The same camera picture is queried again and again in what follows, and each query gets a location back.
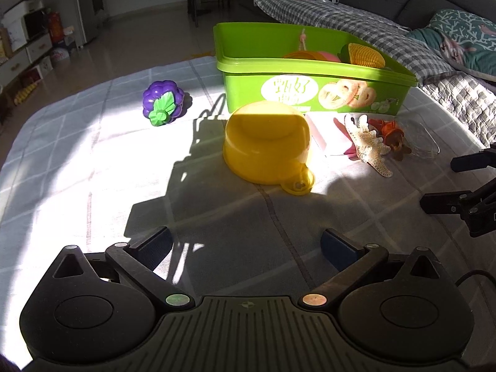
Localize yellow toy corn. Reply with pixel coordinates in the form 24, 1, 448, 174
341, 43, 386, 69

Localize green plastic storage bin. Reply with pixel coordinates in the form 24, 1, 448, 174
213, 22, 417, 115

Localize purple toy grapes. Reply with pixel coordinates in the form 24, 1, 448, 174
142, 80, 185, 127

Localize white TV cabinet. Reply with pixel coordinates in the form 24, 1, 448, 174
0, 34, 52, 87

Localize yellow plastic bowl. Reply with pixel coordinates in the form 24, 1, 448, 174
223, 101, 314, 196

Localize white microwave oven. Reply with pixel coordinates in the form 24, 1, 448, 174
2, 0, 46, 52

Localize orange-brown toy figure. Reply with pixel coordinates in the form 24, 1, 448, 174
369, 119, 412, 161

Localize pink round toy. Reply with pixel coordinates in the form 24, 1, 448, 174
284, 51, 340, 62

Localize silver refrigerator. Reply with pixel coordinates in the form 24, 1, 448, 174
75, 0, 98, 46

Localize pink plastic box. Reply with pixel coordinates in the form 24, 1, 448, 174
305, 112, 356, 158

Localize green patterned cushion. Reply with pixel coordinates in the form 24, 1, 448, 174
407, 8, 496, 82

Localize red gift box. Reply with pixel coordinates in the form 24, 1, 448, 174
47, 12, 64, 44

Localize beige starfish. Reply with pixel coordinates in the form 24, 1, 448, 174
344, 114, 392, 178

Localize grey plaid sofa cover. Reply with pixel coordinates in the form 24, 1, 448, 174
243, 0, 495, 146

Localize clear plastic case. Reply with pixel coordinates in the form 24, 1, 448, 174
398, 117, 440, 160

